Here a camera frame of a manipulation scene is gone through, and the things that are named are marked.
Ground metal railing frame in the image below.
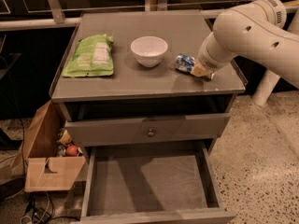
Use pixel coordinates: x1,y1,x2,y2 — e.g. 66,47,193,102
0,0,299,33

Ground red apple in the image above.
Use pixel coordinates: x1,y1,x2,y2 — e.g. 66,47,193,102
66,145,78,157

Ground brown cardboard box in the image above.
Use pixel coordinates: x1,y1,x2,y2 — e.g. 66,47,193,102
12,101,86,192

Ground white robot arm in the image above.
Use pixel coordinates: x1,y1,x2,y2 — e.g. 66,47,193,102
191,0,299,88

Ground round metal drawer knob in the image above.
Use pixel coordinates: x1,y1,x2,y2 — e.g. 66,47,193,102
147,129,155,137

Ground white diagonal support pole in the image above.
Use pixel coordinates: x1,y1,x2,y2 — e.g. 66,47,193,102
252,8,299,106

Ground grey drawer cabinet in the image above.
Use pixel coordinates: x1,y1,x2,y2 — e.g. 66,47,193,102
49,9,249,224

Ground open middle drawer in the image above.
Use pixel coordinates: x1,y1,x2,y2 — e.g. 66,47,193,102
80,141,235,224

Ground closed top drawer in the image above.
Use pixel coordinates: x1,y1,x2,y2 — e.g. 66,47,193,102
65,113,230,147

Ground crushed redbull can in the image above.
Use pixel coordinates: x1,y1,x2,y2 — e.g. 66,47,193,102
175,53,195,74

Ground white ceramic bowl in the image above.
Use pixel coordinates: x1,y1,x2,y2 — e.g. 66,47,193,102
130,36,168,68

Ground green snack bag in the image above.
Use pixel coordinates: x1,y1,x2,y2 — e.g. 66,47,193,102
62,34,114,77

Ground black cables on floor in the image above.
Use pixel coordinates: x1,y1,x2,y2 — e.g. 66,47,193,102
19,189,82,224

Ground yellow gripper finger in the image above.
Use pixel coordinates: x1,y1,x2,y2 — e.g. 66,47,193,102
191,63,214,79

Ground yellow item in box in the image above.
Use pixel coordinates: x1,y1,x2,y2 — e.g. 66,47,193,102
57,129,72,146

